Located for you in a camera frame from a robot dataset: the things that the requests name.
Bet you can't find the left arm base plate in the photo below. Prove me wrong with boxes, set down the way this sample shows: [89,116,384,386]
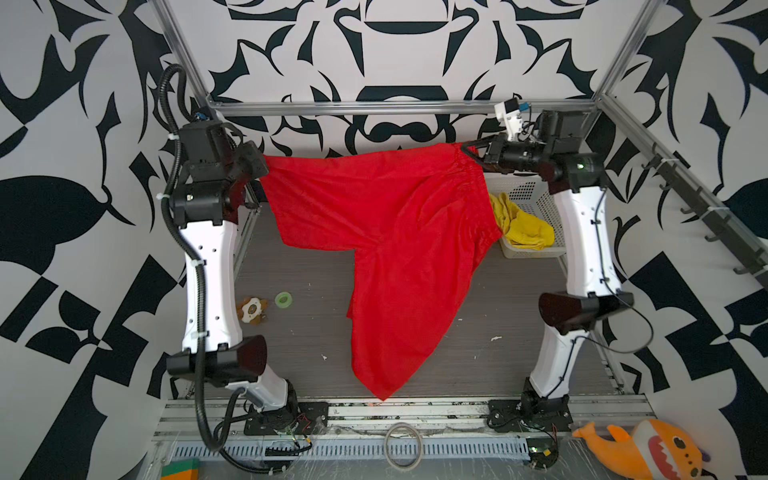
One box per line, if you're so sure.
[243,402,329,436]

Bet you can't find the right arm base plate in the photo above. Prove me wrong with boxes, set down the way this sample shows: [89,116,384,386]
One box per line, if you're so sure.
[486,391,573,433]

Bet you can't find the yellow shorts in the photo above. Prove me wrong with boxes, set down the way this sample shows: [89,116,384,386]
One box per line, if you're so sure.
[489,193,555,250]

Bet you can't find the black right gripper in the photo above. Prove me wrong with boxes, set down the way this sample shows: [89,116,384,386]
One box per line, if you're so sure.
[466,136,560,179]

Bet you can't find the orange shark plush toy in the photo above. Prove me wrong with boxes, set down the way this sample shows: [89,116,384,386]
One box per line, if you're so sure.
[572,419,710,480]

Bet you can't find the green tape roll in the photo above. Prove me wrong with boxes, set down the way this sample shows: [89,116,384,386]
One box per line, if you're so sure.
[274,291,293,309]

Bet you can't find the red shorts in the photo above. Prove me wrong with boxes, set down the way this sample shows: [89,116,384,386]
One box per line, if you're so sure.
[261,143,501,400]

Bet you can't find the white plastic basket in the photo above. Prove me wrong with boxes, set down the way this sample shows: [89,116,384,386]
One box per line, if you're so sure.
[485,173,566,260]

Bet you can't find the green orange block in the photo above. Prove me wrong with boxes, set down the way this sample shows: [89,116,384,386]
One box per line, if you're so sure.
[160,458,200,480]

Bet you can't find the aluminium frame crossbar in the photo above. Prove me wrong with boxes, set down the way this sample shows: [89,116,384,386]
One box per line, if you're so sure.
[206,98,601,118]

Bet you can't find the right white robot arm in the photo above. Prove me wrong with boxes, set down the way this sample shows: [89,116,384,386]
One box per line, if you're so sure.
[461,100,634,399]

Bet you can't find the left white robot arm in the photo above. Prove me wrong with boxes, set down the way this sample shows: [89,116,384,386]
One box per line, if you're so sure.
[158,119,298,415]

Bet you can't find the brown white paw toy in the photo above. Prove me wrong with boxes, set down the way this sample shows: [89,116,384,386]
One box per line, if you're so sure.
[236,297,268,325]

